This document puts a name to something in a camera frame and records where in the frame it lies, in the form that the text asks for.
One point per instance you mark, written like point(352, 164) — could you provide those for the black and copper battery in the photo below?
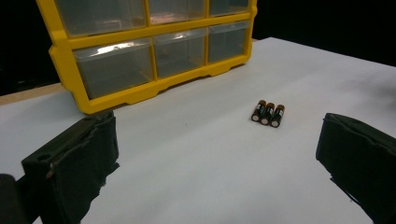
point(277, 116)
point(258, 110)
point(267, 114)

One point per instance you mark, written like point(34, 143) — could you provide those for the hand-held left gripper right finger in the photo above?
point(361, 161)

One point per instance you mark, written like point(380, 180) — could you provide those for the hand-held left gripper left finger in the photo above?
point(81, 161)

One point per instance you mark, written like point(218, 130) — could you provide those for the clear plastic drawer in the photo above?
point(229, 6)
point(99, 15)
point(229, 42)
point(177, 11)
point(180, 53)
point(115, 70)

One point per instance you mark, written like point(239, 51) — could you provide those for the white paper sheet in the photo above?
point(202, 161)

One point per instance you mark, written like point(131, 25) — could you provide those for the yellow drawer organizer cabinet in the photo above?
point(71, 77)

